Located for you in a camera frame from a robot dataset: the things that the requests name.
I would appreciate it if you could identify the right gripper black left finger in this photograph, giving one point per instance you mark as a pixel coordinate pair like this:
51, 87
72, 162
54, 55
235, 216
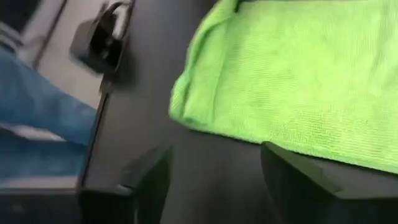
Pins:
140, 193

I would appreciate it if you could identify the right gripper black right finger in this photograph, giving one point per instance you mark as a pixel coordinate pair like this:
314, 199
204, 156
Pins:
311, 199

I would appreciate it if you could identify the green microfibre towel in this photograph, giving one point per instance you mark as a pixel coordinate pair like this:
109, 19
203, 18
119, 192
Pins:
295, 77

